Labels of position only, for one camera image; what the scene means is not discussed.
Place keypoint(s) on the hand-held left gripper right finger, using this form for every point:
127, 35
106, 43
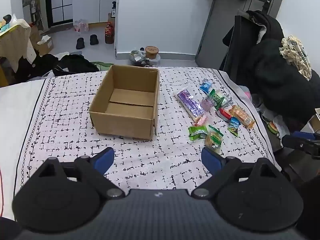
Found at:
211, 158

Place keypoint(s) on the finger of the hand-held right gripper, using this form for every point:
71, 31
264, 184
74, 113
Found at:
292, 141

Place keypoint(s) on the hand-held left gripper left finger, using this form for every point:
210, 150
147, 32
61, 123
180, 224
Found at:
103, 158

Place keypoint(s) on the green yellow cracker packet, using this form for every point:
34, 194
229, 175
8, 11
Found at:
213, 140

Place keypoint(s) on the crinkled green snack packet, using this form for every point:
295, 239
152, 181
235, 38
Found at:
197, 132

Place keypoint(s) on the pink snack packet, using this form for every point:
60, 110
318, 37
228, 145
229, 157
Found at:
200, 122

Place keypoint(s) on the small blue green packet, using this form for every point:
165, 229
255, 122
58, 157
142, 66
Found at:
233, 126

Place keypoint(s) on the red snack packet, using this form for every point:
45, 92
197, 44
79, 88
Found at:
224, 115

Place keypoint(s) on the orange snack packet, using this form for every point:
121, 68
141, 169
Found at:
241, 116

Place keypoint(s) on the translucent purple snack packet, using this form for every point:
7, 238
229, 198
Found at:
206, 104

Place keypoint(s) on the long purple snack packet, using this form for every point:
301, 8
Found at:
191, 102

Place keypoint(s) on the green white snack packet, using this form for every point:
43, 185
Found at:
217, 97

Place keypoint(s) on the blue candy packet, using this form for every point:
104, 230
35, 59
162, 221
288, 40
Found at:
205, 87

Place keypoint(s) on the burger toy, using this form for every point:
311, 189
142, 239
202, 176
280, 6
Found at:
273, 127

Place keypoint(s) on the white black printed bedspread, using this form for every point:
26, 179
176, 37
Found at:
62, 120

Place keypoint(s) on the grey pink plush toy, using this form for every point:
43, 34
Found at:
246, 93

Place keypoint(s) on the black coat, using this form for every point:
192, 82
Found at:
275, 75

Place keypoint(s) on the beige woven cloth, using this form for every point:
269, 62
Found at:
296, 55

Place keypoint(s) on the green floor mat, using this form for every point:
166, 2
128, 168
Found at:
102, 66

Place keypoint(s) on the black bag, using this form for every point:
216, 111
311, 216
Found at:
75, 65

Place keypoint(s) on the clear plastic bag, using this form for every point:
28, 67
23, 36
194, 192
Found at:
137, 57

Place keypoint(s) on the black clothes pile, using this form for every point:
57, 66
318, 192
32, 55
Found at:
37, 66

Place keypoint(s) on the brown lidded paper tub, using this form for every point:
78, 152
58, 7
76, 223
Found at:
152, 52

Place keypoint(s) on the black slipper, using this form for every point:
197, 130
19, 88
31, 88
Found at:
80, 43
94, 39

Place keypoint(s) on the brown sauce bottle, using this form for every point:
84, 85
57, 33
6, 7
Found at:
109, 33

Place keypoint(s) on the cardboard box with tissue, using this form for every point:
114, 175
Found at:
46, 47

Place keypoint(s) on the grey door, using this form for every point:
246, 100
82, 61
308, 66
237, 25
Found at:
220, 30

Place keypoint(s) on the pink wrapped bottle pack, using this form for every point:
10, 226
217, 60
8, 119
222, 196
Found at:
81, 26

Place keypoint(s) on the tall cardboard box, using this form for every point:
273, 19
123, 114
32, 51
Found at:
35, 33

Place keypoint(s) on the beige dotted cloth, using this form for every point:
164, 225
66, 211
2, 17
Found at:
15, 42

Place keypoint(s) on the black spray bottle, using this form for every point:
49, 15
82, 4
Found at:
114, 10

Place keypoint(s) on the white cabinet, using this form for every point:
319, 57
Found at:
87, 5

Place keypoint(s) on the black framed glass door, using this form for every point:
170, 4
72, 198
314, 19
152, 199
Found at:
61, 2

